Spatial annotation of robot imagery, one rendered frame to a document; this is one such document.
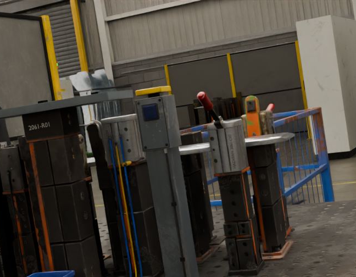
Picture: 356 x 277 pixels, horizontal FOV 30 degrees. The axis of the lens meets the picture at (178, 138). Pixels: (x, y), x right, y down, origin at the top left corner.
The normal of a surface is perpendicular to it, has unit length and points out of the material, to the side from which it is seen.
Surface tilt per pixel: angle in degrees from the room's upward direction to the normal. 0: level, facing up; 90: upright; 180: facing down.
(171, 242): 90
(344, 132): 90
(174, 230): 90
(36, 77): 90
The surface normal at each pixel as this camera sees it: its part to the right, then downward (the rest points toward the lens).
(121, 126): -0.33, 0.10
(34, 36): 0.92, -0.13
